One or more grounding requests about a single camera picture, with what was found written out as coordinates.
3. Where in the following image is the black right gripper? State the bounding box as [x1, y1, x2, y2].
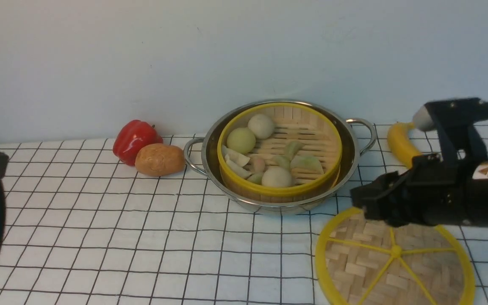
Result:
[350, 156, 488, 227]

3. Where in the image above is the woven bamboo steamer lid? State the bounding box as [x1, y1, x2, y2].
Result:
[315, 208, 476, 305]

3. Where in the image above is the stainless steel two-handled pot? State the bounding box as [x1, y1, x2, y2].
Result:
[184, 99, 377, 215]

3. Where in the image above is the yellow banana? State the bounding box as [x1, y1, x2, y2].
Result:
[386, 122, 422, 169]

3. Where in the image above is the green dumpling right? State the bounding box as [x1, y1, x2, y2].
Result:
[290, 155, 324, 175]

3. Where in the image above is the green dumpling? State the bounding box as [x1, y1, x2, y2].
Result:
[290, 155, 324, 175]
[283, 140, 305, 161]

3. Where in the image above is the green dumpling upper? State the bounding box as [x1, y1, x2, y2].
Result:
[283, 140, 305, 161]

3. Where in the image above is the white steamed bun front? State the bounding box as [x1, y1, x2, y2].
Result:
[261, 166, 294, 189]

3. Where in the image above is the white steamed bun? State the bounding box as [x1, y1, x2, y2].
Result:
[247, 113, 276, 139]
[261, 166, 294, 189]

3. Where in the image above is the pink dumpling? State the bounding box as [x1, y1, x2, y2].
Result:
[250, 155, 266, 174]

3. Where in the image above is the white dumpling lower left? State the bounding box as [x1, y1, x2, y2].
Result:
[225, 155, 252, 179]

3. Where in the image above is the white dumpling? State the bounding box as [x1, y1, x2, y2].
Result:
[221, 145, 250, 167]
[225, 155, 252, 179]

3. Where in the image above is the white steamed bun back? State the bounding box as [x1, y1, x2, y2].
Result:
[247, 113, 276, 139]

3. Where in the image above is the red bell pepper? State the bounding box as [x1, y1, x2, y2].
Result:
[112, 119, 164, 166]

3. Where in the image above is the white dumpling upper left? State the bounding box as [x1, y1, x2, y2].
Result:
[221, 145, 250, 167]

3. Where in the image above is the pale yellow steamed bun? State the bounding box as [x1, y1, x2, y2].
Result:
[225, 127, 256, 155]

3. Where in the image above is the brown potato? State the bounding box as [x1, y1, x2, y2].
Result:
[134, 143, 186, 177]

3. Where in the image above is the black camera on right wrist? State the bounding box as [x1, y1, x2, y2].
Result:
[412, 97, 488, 166]

